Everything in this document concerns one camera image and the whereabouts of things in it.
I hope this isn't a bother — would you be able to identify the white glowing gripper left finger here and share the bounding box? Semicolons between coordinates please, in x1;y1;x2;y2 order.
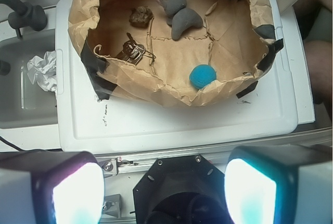
1;151;105;223

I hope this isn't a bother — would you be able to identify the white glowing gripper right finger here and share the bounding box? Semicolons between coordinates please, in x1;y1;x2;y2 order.
224;144;332;223

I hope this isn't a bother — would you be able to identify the white plastic board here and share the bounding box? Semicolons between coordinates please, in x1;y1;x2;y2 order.
55;0;299;154

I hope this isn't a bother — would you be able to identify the grey plastic bin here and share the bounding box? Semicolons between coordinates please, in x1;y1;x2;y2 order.
1;30;58;129

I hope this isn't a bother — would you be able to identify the crumpled white paper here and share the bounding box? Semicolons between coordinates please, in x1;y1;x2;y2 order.
27;51;57;93

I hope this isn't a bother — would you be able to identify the blue felt ball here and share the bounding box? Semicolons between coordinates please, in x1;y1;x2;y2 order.
189;65;216;89

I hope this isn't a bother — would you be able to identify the brown paper bag tray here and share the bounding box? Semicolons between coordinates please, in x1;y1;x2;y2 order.
68;0;283;107

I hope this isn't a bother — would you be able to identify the grey plush bunny toy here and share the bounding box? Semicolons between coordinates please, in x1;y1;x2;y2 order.
155;0;203;41

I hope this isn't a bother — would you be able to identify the brown rock lump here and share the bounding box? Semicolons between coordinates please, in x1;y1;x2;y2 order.
129;6;153;28

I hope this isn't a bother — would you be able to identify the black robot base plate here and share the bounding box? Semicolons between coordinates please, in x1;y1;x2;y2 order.
133;155;233;223

